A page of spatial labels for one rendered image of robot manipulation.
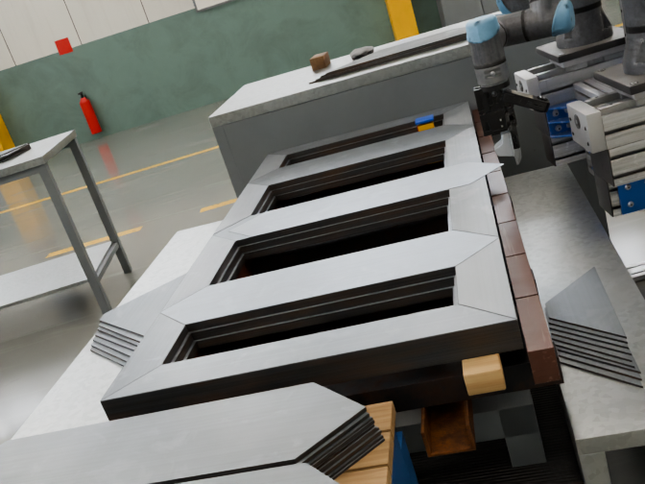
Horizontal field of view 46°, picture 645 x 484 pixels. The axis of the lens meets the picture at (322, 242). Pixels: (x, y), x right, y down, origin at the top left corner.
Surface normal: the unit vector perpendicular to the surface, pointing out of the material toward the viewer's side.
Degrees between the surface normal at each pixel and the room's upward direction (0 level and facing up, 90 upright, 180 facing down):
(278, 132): 90
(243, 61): 90
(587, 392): 0
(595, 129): 90
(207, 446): 0
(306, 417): 0
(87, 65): 90
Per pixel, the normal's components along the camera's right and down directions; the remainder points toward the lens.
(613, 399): -0.29, -0.90
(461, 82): -0.13, 0.39
